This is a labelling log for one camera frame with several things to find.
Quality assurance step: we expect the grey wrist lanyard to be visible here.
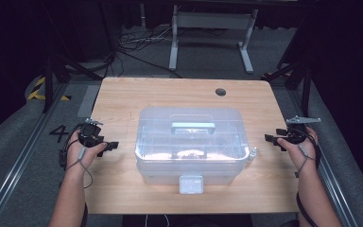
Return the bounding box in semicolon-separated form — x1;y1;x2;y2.
65;146;94;189
296;144;314;178

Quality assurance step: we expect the yellow black hazard tape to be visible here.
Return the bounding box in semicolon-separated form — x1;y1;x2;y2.
27;77;72;102

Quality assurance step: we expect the person's right hand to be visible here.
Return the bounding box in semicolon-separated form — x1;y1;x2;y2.
277;126;320;174

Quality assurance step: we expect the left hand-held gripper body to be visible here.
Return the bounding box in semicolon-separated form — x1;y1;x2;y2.
78;117;106;148

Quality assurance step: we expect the grey metal desk frame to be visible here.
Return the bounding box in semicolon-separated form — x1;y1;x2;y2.
168;4;259;74

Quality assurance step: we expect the white cable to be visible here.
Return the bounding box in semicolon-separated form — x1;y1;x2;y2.
144;214;170;227

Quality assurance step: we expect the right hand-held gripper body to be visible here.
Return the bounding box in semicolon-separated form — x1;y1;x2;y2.
285;115;322;146

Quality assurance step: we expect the aluminium floor rail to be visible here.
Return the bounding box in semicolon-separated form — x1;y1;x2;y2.
287;89;358;227
0;83;67;227

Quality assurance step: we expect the person's left hand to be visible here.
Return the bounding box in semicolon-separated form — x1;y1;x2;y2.
66;130;109;178

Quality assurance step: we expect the black metal stand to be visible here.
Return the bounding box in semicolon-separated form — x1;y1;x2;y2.
42;53;103;113
261;60;313;116

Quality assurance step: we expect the clear plastic storage box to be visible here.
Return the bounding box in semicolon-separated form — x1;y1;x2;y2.
134;106;251;195

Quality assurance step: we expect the bundle of floor cables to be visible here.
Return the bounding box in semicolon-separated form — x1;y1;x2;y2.
117;26;183;79

